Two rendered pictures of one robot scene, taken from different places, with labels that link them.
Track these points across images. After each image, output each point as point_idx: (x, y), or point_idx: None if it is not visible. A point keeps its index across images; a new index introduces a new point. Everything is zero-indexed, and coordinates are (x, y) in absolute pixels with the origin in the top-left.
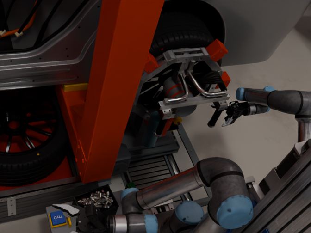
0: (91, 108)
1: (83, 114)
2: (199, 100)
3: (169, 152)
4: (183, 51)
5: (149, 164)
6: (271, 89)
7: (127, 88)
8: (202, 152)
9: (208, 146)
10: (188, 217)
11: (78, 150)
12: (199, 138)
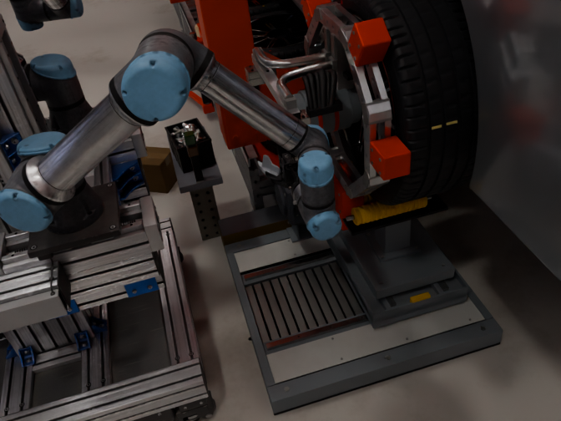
0: None
1: (276, 58)
2: (270, 83)
3: (365, 309)
4: (342, 12)
5: (341, 292)
6: (315, 159)
7: None
8: (405, 404)
9: (427, 418)
10: (41, 57)
11: None
12: (445, 400)
